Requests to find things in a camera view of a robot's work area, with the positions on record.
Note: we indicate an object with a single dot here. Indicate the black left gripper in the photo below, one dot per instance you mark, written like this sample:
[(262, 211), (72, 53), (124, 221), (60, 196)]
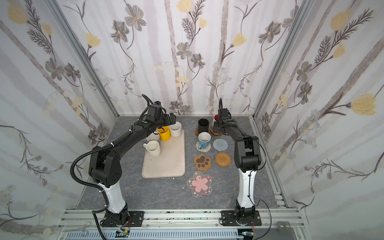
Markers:
[(167, 119)]

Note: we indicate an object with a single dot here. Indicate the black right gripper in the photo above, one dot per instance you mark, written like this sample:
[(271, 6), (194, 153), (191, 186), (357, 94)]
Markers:
[(224, 122)]

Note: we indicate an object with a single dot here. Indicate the white mug red inside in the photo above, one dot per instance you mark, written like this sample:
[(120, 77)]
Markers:
[(216, 117)]

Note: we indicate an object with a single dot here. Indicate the yellow mug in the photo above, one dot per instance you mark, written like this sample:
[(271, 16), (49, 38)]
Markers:
[(165, 133)]

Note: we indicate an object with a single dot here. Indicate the dark brown glossy coaster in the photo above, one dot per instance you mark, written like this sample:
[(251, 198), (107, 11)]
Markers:
[(214, 133)]

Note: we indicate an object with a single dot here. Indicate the black ceramic mug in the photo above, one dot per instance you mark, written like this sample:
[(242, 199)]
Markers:
[(203, 125)]

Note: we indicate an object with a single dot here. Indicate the lavender mug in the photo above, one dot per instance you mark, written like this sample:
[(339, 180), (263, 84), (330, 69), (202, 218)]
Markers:
[(153, 137)]

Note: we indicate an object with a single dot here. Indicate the blue grey woven coaster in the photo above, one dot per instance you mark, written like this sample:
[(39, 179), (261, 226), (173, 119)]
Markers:
[(220, 145)]

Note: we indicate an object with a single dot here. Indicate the white mug blue handle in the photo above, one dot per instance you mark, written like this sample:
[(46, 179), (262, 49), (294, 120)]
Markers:
[(204, 140)]

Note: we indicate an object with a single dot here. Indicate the plain white mug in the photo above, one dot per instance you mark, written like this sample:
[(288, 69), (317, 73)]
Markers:
[(153, 148)]

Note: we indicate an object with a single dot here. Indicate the rattan wicker round coaster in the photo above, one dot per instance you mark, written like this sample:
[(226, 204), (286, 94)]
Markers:
[(223, 159)]

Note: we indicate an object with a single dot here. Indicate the beige serving tray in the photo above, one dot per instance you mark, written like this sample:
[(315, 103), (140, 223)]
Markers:
[(170, 163)]

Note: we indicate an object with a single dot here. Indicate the brown paw coaster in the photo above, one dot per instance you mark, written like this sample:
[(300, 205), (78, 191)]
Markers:
[(202, 162)]

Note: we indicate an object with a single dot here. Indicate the pink flower coaster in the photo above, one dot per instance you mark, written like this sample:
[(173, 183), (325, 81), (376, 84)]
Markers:
[(200, 184)]

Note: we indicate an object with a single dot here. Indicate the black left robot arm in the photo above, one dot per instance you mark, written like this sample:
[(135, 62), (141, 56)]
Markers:
[(105, 167)]

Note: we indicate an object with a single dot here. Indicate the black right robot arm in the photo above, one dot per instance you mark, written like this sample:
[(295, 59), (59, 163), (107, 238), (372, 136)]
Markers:
[(247, 158)]

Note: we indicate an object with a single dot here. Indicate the white speckled cup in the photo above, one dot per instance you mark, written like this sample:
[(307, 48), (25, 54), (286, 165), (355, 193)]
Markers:
[(176, 130)]

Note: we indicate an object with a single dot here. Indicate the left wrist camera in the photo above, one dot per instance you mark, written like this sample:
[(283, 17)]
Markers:
[(158, 103)]

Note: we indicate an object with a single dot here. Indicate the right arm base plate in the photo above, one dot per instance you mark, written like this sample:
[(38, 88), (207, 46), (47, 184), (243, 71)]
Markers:
[(243, 217)]

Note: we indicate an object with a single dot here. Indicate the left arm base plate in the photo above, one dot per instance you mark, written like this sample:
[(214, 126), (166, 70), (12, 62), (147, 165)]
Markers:
[(132, 219)]

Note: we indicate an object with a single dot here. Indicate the aluminium corner post right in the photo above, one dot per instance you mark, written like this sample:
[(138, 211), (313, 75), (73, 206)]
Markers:
[(298, 22)]

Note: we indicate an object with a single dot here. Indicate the aluminium corner post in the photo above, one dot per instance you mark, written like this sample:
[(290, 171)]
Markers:
[(298, 22), (80, 52)]

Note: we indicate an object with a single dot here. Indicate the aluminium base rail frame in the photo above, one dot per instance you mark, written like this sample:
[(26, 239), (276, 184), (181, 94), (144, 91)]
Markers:
[(200, 220)]

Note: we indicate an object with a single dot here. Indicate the aluminium corner post left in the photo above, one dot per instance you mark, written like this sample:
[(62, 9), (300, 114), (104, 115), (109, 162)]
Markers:
[(80, 52)]

